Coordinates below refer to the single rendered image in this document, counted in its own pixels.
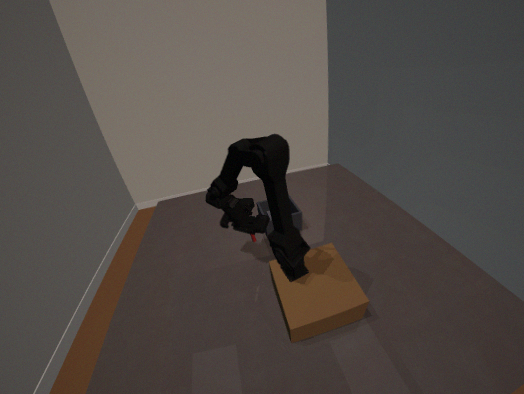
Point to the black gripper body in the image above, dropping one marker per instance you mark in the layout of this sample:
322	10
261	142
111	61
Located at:
242	219

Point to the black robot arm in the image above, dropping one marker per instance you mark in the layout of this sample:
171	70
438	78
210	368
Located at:
269	158

